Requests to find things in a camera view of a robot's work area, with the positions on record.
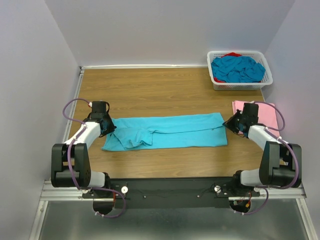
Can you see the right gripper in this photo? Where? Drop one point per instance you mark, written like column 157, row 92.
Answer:
column 229, row 123

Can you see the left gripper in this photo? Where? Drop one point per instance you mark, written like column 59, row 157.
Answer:
column 111, row 127

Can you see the light blue t shirt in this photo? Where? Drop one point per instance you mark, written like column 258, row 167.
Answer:
column 184, row 131

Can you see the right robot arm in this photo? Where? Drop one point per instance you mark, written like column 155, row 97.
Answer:
column 281, row 162

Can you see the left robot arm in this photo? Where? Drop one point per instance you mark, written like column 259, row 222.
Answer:
column 70, row 164

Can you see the folded pink t shirt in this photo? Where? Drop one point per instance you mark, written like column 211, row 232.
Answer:
column 266, row 114

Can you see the white plastic laundry basket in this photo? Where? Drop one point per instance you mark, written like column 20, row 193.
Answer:
column 238, row 70

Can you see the dark blue t shirt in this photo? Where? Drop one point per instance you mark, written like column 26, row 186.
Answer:
column 237, row 70

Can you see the red t shirt in basket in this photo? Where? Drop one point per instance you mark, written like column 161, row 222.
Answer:
column 232, row 53

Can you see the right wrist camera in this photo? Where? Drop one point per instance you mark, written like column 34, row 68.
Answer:
column 251, row 110

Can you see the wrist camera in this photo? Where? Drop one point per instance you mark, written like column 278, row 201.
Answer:
column 251, row 110
column 99, row 108

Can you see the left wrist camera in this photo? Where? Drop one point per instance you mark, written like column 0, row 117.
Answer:
column 99, row 108

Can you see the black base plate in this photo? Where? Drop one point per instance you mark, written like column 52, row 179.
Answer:
column 169, row 193

